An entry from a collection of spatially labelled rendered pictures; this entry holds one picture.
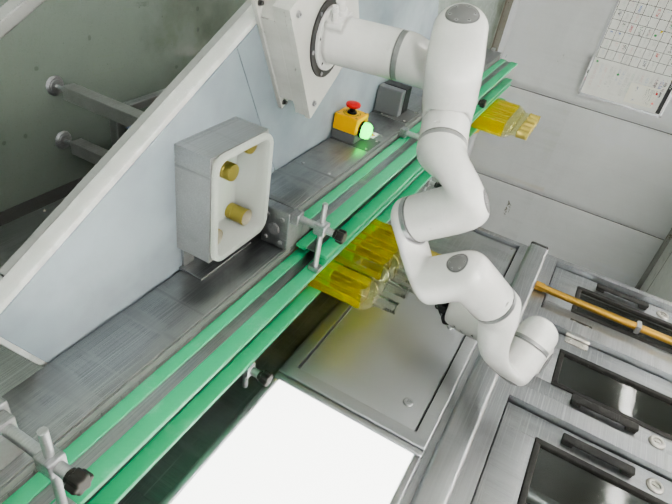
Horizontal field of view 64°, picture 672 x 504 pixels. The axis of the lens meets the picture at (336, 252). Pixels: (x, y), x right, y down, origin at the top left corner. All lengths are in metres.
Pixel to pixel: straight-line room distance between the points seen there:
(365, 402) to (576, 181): 6.38
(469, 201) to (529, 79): 6.25
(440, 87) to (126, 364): 0.68
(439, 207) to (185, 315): 0.49
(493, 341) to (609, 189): 6.40
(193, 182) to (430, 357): 0.67
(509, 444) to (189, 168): 0.85
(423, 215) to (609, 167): 6.41
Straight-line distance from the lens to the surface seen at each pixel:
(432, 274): 0.93
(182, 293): 1.07
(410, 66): 1.07
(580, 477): 1.30
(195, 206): 1.01
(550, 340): 1.12
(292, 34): 1.04
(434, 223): 0.90
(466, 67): 0.93
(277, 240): 1.19
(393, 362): 1.26
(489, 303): 0.94
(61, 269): 0.91
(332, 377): 1.19
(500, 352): 1.03
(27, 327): 0.92
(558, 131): 7.19
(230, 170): 1.02
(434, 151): 0.90
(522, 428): 1.31
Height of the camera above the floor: 1.35
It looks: 18 degrees down
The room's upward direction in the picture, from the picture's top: 114 degrees clockwise
